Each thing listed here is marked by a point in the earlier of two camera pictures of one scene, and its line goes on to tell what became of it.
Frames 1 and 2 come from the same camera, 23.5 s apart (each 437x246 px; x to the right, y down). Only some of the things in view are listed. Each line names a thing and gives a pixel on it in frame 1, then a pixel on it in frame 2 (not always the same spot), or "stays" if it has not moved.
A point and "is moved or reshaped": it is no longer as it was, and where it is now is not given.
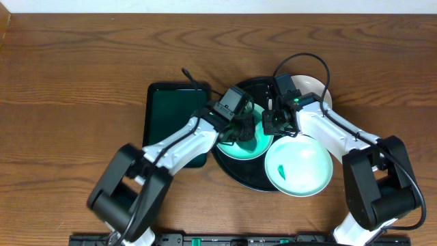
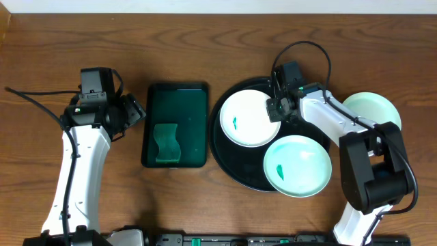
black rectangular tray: (168, 105) stays
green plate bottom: (298, 166) stays
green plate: (263, 143) → (373, 107)
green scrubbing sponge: (248, 145) is moved or reshaped
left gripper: (246, 129) → (133, 109)
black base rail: (247, 240) stays
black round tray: (251, 174) stays
